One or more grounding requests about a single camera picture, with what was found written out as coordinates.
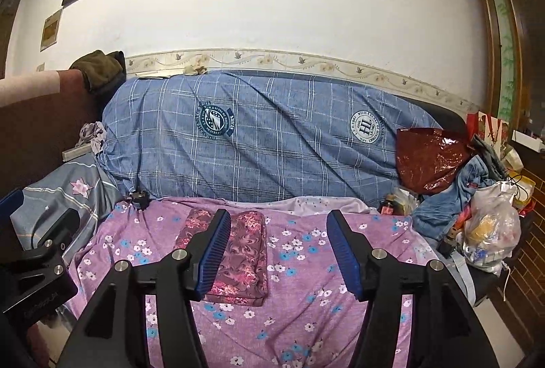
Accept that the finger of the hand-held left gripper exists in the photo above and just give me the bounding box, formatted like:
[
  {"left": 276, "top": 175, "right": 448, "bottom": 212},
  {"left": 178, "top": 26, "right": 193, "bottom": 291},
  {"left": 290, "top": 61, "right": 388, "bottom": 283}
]
[
  {"left": 0, "top": 188, "right": 25, "bottom": 225},
  {"left": 39, "top": 208, "right": 81, "bottom": 253}
]

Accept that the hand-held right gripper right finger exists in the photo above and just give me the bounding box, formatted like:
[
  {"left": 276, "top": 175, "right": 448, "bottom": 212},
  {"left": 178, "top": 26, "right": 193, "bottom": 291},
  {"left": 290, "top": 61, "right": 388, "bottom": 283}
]
[{"left": 326, "top": 210, "right": 501, "bottom": 368}]

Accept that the clear plastic bag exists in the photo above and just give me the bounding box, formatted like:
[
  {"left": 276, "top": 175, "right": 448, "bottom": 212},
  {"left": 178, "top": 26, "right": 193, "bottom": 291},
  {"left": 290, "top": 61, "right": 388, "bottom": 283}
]
[{"left": 462, "top": 181, "right": 524, "bottom": 277}]

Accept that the red-brown plastic bag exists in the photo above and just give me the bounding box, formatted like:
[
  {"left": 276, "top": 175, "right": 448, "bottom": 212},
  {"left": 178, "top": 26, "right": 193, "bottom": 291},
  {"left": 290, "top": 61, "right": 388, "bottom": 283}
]
[{"left": 395, "top": 127, "right": 480, "bottom": 195}]

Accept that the grey star print pillow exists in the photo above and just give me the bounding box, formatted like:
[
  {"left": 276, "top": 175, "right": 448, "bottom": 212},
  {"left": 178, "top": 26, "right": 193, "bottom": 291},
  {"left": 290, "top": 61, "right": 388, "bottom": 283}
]
[{"left": 9, "top": 153, "right": 124, "bottom": 266}]

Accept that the small framed wall plaque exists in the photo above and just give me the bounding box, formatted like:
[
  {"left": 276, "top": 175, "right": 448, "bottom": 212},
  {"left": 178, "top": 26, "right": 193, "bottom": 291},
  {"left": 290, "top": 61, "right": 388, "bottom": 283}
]
[{"left": 40, "top": 7, "right": 64, "bottom": 52}]

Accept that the white box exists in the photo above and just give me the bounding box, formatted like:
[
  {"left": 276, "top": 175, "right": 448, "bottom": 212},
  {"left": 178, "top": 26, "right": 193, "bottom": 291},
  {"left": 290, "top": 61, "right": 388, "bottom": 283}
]
[{"left": 512, "top": 129, "right": 545, "bottom": 149}]

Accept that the beige crumpled cloth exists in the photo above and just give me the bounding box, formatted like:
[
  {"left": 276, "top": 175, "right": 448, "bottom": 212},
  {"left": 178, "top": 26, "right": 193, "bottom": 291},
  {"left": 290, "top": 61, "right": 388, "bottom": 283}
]
[{"left": 184, "top": 60, "right": 210, "bottom": 76}]

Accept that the yellow packet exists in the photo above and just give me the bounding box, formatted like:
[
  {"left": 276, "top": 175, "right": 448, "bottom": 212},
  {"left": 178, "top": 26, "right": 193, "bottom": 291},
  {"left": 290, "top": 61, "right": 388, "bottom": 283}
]
[{"left": 509, "top": 172, "right": 538, "bottom": 211}]

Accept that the dark leather sofa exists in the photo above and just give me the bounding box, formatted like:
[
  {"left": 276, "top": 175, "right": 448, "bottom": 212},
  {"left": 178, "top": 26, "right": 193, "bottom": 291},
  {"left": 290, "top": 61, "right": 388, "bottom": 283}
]
[{"left": 0, "top": 69, "right": 518, "bottom": 307}]

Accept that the lilac crumpled cloth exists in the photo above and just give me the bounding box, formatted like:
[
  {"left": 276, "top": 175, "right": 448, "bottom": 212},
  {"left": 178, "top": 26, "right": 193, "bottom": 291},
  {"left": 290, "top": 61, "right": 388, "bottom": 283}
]
[{"left": 77, "top": 121, "right": 109, "bottom": 158}]

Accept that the wooden door frame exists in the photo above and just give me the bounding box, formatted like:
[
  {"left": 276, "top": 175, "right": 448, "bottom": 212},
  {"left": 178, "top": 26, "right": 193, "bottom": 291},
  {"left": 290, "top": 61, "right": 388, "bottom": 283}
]
[{"left": 457, "top": 0, "right": 537, "bottom": 126}]

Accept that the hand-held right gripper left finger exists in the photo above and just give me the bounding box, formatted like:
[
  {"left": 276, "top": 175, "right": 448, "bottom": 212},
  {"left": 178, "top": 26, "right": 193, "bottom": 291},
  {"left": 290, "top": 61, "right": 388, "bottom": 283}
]
[{"left": 55, "top": 208, "right": 233, "bottom": 368}]

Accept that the olive green cloth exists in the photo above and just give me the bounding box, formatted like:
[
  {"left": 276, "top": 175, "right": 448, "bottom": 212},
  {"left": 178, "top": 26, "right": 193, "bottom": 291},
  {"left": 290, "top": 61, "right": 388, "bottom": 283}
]
[{"left": 69, "top": 50, "right": 127, "bottom": 95}]

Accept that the dark pink patterned garment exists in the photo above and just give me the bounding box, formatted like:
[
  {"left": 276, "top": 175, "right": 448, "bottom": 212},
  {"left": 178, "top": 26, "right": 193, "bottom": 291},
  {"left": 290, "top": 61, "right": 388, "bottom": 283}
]
[{"left": 175, "top": 208, "right": 270, "bottom": 307}]

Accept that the purple floral bed sheet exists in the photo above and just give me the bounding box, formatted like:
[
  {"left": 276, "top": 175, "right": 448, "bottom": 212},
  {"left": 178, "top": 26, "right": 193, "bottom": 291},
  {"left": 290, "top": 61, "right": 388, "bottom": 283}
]
[{"left": 68, "top": 195, "right": 452, "bottom": 368}]

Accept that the red gift bag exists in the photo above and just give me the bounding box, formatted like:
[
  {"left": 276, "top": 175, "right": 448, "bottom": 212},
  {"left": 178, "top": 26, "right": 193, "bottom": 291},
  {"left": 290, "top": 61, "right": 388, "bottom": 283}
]
[{"left": 466, "top": 111, "right": 509, "bottom": 156}]

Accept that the blue denim garment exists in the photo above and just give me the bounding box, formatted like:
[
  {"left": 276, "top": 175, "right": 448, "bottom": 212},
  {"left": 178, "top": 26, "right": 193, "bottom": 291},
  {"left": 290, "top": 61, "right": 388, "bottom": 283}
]
[{"left": 411, "top": 155, "right": 501, "bottom": 243}]

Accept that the blue plaid sofa cover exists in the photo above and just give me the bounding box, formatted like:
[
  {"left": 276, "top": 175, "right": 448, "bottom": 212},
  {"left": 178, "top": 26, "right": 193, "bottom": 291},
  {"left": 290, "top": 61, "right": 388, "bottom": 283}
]
[{"left": 96, "top": 70, "right": 446, "bottom": 202}]

